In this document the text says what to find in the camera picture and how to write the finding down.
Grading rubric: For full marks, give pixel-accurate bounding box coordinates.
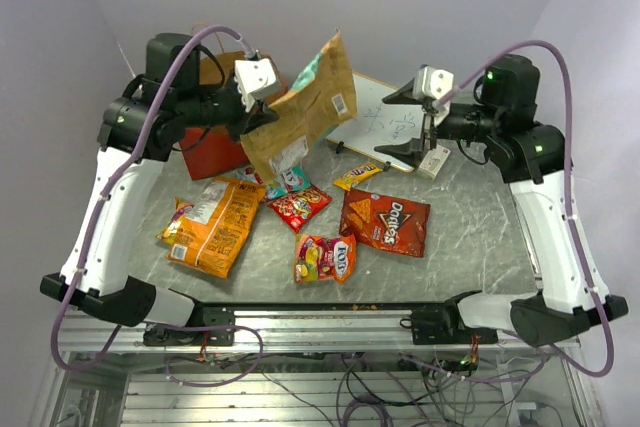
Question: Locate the small white green box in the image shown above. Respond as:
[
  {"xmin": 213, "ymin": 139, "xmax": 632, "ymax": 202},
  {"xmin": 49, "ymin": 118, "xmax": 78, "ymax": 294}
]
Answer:
[{"xmin": 416, "ymin": 145, "xmax": 450, "ymax": 180}]

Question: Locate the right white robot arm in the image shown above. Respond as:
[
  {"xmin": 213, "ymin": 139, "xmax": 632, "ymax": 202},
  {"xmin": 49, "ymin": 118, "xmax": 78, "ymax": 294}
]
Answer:
[{"xmin": 378, "ymin": 53, "xmax": 629, "ymax": 347}]

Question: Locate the loose cable bundle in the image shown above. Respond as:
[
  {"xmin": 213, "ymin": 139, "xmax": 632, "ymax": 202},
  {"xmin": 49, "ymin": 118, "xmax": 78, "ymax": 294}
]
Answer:
[{"xmin": 164, "ymin": 319, "xmax": 546, "ymax": 427}]

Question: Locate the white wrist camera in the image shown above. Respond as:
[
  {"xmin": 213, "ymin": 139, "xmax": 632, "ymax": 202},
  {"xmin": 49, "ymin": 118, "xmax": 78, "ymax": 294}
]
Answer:
[
  {"xmin": 412, "ymin": 65, "xmax": 455, "ymax": 126},
  {"xmin": 234, "ymin": 58, "xmax": 281, "ymax": 113}
]

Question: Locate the red brown paper bag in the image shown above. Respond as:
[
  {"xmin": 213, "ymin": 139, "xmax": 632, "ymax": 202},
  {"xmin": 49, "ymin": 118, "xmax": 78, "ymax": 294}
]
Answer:
[{"xmin": 179, "ymin": 33, "xmax": 288, "ymax": 181}]

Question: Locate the teal Fox's candy bag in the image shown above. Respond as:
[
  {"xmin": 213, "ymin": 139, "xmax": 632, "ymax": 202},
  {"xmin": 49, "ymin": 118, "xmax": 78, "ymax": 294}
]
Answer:
[{"xmin": 233, "ymin": 165, "xmax": 311, "ymax": 202}]

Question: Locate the brown kraft chip bag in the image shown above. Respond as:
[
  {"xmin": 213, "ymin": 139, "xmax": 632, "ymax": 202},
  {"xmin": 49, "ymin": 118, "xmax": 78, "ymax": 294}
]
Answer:
[{"xmin": 241, "ymin": 32, "xmax": 357, "ymax": 183}]

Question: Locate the red Doritos chip bag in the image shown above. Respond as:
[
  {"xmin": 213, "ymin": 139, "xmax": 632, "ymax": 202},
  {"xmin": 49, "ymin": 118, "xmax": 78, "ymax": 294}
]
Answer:
[{"xmin": 339, "ymin": 188, "xmax": 431, "ymax": 258}]

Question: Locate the orange Fox's fruits bag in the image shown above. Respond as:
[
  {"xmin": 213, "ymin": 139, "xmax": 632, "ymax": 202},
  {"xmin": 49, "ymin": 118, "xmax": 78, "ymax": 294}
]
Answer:
[{"xmin": 293, "ymin": 234, "xmax": 357, "ymax": 284}]

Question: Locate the aluminium rail frame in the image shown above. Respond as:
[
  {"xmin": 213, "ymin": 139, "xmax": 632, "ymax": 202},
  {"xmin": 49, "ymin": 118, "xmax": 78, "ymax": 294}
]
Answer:
[{"xmin": 31, "ymin": 304, "xmax": 605, "ymax": 426}]

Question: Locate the red snack packet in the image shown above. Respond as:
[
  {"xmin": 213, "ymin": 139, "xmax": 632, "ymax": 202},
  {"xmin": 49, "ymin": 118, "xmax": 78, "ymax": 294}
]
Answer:
[{"xmin": 268, "ymin": 185, "xmax": 332, "ymax": 233}]

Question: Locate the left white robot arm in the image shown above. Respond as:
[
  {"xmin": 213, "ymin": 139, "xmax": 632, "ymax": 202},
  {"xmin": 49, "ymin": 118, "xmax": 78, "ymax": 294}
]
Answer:
[{"xmin": 40, "ymin": 33, "xmax": 280, "ymax": 344}]

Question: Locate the small whiteboard with writing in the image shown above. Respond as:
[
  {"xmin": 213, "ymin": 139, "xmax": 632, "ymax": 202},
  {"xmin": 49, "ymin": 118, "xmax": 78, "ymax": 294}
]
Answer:
[{"xmin": 326, "ymin": 72, "xmax": 423, "ymax": 172}]

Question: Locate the yellow M&M's packet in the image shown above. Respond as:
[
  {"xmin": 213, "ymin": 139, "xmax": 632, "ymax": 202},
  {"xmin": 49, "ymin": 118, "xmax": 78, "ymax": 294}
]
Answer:
[{"xmin": 333, "ymin": 161, "xmax": 383, "ymax": 191}]

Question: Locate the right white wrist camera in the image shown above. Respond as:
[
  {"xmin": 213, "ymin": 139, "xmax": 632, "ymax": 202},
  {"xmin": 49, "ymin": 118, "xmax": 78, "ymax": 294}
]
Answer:
[{"xmin": 412, "ymin": 65, "xmax": 455, "ymax": 126}]

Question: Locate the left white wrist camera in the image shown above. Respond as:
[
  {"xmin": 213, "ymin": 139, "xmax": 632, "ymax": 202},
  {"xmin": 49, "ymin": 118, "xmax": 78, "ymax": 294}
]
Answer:
[{"xmin": 234, "ymin": 58, "xmax": 281, "ymax": 113}]

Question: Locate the orange kettle chip bag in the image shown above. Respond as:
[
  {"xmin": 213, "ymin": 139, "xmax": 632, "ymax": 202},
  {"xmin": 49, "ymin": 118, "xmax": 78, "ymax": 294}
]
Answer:
[{"xmin": 167, "ymin": 176, "xmax": 267, "ymax": 279}]

